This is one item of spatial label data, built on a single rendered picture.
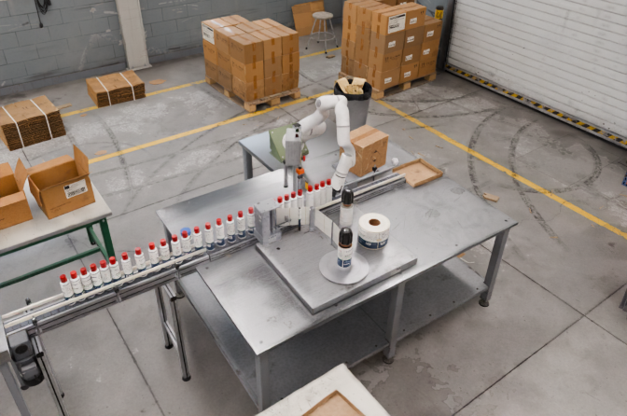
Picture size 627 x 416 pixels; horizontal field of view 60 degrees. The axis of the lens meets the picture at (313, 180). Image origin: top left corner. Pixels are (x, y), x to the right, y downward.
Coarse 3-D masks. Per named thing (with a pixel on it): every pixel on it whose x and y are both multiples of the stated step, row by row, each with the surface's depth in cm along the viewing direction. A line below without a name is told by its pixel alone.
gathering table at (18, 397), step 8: (0, 320) 298; (0, 328) 293; (0, 336) 289; (0, 344) 284; (8, 344) 339; (0, 352) 280; (8, 352) 280; (0, 360) 276; (8, 360) 279; (0, 368) 282; (8, 368) 285; (16, 368) 351; (8, 376) 287; (8, 384) 290; (16, 384) 293; (24, 384) 360; (16, 392) 295; (16, 400) 298; (24, 400) 305; (24, 408) 303
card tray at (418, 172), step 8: (416, 160) 448; (424, 160) 447; (400, 168) 441; (408, 168) 442; (416, 168) 443; (424, 168) 443; (432, 168) 441; (408, 176) 432; (416, 176) 432; (424, 176) 432; (432, 176) 427; (440, 176) 433; (416, 184) 420
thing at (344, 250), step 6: (342, 228) 322; (348, 228) 322; (342, 234) 319; (348, 234) 318; (342, 240) 320; (348, 240) 320; (342, 246) 325; (348, 246) 325; (342, 252) 325; (348, 252) 325; (342, 258) 328; (348, 258) 328; (342, 264) 330; (348, 264) 331
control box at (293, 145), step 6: (288, 132) 356; (294, 132) 356; (300, 132) 357; (288, 138) 349; (294, 138) 350; (300, 138) 351; (288, 144) 348; (294, 144) 348; (300, 144) 350; (288, 150) 351; (294, 150) 351; (300, 150) 354; (288, 156) 354; (294, 156) 353; (300, 156) 356; (288, 162) 356; (294, 162) 356; (300, 162) 358
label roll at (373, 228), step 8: (368, 216) 356; (376, 216) 357; (384, 216) 357; (360, 224) 350; (368, 224) 350; (376, 224) 356; (384, 224) 350; (360, 232) 351; (368, 232) 345; (376, 232) 344; (384, 232) 346; (360, 240) 353; (368, 240) 348; (376, 240) 347; (384, 240) 350; (368, 248) 352; (376, 248) 351
